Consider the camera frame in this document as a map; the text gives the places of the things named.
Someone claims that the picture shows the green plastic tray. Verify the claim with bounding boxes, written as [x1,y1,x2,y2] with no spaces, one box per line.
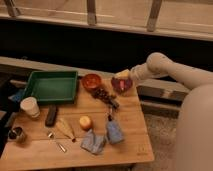
[23,71,78,105]

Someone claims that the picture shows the blue cloth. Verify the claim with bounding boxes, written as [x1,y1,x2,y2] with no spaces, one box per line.
[81,129,106,155]
[106,115,124,144]

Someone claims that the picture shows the small metal can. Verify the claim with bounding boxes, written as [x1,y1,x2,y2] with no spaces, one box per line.
[8,127,26,143]

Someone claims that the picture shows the blue cloth right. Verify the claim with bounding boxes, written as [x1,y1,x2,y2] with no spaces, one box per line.
[106,115,124,144]

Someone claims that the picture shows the blue cloth left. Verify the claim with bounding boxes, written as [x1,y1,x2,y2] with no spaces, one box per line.
[81,129,106,155]

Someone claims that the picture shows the black rectangular block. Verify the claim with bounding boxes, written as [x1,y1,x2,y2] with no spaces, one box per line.
[45,105,58,127]

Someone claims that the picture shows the blue object at tray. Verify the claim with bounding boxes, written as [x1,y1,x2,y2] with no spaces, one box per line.
[9,89,24,102]

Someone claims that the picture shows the small red pepper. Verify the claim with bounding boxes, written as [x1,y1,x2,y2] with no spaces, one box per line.
[120,80,125,91]

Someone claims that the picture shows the white paper cup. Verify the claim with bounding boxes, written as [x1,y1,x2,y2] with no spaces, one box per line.
[20,97,40,118]

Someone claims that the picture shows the metal fork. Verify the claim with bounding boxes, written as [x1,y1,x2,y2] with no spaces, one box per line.
[47,131,67,153]

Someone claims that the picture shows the bunch of dark grapes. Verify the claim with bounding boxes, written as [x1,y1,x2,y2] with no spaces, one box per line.
[92,88,119,109]

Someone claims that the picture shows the purple bowl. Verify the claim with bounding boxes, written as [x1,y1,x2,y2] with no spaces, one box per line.
[111,78,133,94]

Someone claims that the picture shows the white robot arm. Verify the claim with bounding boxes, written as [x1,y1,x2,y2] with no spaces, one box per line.
[115,52,213,171]

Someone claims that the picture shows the yellow apple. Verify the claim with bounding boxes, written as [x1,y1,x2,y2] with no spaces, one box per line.
[79,116,93,130]

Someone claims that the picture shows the red bowl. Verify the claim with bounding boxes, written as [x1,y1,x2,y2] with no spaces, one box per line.
[81,74,102,91]

